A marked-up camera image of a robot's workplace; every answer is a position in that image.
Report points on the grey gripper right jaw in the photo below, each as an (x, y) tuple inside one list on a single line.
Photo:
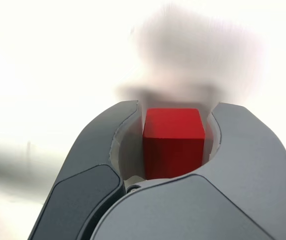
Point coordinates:
[(220, 200)]

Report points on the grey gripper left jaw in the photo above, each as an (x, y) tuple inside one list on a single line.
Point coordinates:
[(83, 175)]

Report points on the red cube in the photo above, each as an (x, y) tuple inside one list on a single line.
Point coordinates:
[(172, 147)]

